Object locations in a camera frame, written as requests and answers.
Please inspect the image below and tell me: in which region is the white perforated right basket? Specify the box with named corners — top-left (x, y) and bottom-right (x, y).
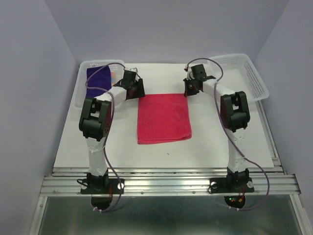
top-left (211, 53), bottom-right (269, 102)

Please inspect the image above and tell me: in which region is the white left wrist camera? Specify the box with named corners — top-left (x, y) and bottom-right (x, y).
top-left (127, 67), bottom-right (138, 73)

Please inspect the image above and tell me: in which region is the purple towel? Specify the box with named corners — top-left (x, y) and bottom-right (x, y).
top-left (86, 67), bottom-right (112, 97)

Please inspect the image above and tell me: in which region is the aluminium rail frame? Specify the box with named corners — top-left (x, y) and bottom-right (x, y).
top-left (28, 144), bottom-right (306, 235)

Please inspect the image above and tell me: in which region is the white perforated basket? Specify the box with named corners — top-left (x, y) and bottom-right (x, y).
top-left (211, 53), bottom-right (269, 102)
top-left (72, 59), bottom-right (124, 110)

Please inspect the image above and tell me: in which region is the blue orange dotted towel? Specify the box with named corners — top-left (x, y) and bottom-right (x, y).
top-left (111, 71), bottom-right (118, 86)

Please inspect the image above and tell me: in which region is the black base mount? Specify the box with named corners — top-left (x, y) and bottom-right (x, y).
top-left (208, 177), bottom-right (255, 210)
top-left (76, 178), bottom-right (125, 212)

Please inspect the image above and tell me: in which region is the pink towel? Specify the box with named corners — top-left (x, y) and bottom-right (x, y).
top-left (137, 94), bottom-right (192, 144)

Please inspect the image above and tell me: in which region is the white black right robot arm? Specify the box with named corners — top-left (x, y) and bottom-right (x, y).
top-left (183, 64), bottom-right (251, 193)

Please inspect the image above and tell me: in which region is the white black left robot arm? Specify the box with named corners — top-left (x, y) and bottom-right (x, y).
top-left (77, 69), bottom-right (145, 194)

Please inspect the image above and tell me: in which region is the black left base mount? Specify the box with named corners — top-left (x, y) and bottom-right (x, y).
top-left (76, 178), bottom-right (125, 212)

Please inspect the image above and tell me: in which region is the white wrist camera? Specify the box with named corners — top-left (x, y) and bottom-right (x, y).
top-left (184, 65), bottom-right (192, 72)
top-left (127, 67), bottom-right (138, 73)

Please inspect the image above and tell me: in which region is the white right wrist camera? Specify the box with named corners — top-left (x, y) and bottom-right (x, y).
top-left (184, 65), bottom-right (192, 72)

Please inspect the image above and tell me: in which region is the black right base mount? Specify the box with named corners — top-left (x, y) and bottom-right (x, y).
top-left (208, 177), bottom-right (255, 210)

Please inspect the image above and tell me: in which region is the white perforated left basket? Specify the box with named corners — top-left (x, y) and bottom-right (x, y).
top-left (72, 59), bottom-right (124, 110)

